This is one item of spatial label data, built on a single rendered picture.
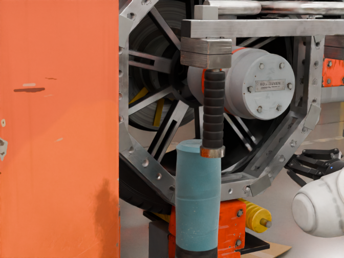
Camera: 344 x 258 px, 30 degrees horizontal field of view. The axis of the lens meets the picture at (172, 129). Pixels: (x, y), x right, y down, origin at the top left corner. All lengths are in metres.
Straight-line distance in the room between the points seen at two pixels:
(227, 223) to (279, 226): 1.57
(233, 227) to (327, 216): 0.34
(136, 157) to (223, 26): 0.33
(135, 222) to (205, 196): 1.76
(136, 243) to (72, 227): 1.90
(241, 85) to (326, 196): 0.25
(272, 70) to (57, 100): 0.56
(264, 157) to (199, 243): 0.34
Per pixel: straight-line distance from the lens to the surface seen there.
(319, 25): 1.25
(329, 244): 2.84
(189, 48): 1.11
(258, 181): 1.46
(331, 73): 1.55
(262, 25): 1.16
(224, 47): 1.08
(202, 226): 1.25
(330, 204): 1.16
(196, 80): 1.33
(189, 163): 1.21
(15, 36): 0.77
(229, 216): 1.43
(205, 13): 1.09
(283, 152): 1.49
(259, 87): 1.23
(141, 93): 1.55
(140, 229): 2.90
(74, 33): 0.79
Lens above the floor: 1.02
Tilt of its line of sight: 12 degrees down
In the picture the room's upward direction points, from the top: 1 degrees clockwise
